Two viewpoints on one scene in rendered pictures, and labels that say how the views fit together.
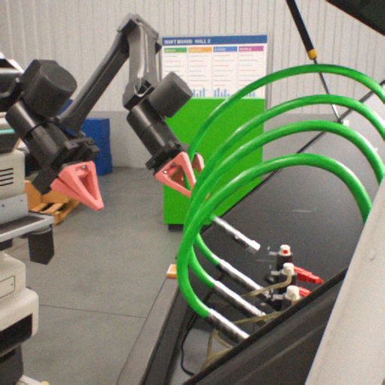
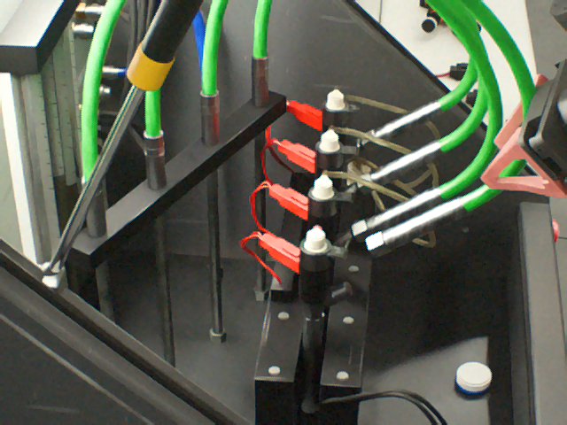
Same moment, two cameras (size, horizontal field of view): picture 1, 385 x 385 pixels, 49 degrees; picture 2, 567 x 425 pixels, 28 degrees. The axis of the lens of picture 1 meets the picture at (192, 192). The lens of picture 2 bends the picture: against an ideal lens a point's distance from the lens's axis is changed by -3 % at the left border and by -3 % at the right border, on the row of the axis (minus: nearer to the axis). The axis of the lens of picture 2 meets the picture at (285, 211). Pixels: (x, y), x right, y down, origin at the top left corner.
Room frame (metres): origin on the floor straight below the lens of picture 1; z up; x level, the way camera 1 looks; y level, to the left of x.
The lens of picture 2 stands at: (1.51, -0.23, 1.75)
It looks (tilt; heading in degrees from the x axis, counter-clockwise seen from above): 37 degrees down; 178
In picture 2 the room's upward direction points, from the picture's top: 1 degrees clockwise
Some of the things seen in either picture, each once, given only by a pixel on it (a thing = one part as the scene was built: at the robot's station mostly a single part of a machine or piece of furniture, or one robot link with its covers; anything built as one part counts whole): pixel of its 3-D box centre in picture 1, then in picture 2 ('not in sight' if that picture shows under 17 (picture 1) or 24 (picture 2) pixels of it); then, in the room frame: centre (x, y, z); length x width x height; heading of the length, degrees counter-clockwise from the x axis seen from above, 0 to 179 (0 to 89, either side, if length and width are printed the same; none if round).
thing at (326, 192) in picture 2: (288, 273); (322, 193); (0.61, -0.15, 1.10); 0.02 x 0.02 x 0.03
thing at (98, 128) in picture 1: (71, 136); not in sight; (7.04, 2.04, 0.61); 1.26 x 0.48 x 1.22; 77
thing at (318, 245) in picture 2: (284, 254); (315, 244); (0.69, -0.16, 1.10); 0.02 x 0.02 x 0.03
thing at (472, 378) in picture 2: not in sight; (473, 377); (0.60, 0.03, 0.84); 0.04 x 0.04 x 0.01
